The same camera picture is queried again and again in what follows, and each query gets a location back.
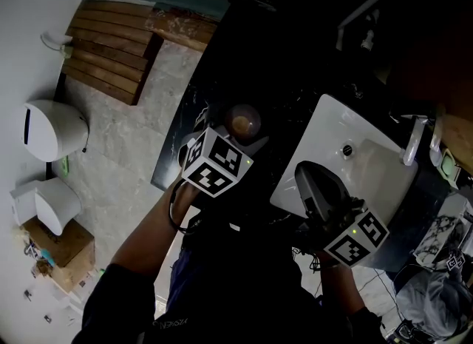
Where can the person's dark clothing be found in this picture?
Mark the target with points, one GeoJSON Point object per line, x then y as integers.
{"type": "Point", "coordinates": [236, 298]}

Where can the marbled white box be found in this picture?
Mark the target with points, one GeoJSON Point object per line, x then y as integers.
{"type": "Point", "coordinates": [443, 231]}

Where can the person's right forearm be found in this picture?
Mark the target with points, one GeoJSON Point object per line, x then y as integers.
{"type": "Point", "coordinates": [341, 287]}

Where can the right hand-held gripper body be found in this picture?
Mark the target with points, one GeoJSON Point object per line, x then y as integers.
{"type": "Point", "coordinates": [321, 194]}

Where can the chrome faucet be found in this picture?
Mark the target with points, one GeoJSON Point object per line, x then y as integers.
{"type": "Point", "coordinates": [415, 139]}

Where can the person's left forearm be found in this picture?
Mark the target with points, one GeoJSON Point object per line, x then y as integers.
{"type": "Point", "coordinates": [151, 231]}

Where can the brown round bottle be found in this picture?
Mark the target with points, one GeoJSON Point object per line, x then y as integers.
{"type": "Point", "coordinates": [242, 122]}

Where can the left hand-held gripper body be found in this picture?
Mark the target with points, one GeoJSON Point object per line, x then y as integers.
{"type": "Point", "coordinates": [218, 157]}

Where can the chrome sink drain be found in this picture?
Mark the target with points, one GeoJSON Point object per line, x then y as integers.
{"type": "Point", "coordinates": [347, 150]}

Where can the black marble sink counter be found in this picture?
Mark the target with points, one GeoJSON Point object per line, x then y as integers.
{"type": "Point", "coordinates": [281, 76]}

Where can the white ceramic sink basin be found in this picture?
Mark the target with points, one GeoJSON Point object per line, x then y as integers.
{"type": "Point", "coordinates": [325, 131]}

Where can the brown cardboard box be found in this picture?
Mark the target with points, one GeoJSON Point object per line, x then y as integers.
{"type": "Point", "coordinates": [70, 250]}

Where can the white lidded bin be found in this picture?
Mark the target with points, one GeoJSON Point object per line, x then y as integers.
{"type": "Point", "coordinates": [48, 202]}

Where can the worn wooden threshold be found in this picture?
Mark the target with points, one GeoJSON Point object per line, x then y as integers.
{"type": "Point", "coordinates": [181, 30]}

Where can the gray fabric bag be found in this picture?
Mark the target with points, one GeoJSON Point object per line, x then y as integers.
{"type": "Point", "coordinates": [432, 302]}

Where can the wooden slatted floor mat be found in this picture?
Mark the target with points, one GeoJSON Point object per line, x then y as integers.
{"type": "Point", "coordinates": [107, 54]}

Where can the green soap in dish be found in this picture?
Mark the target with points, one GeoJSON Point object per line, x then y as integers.
{"type": "Point", "coordinates": [448, 165]}

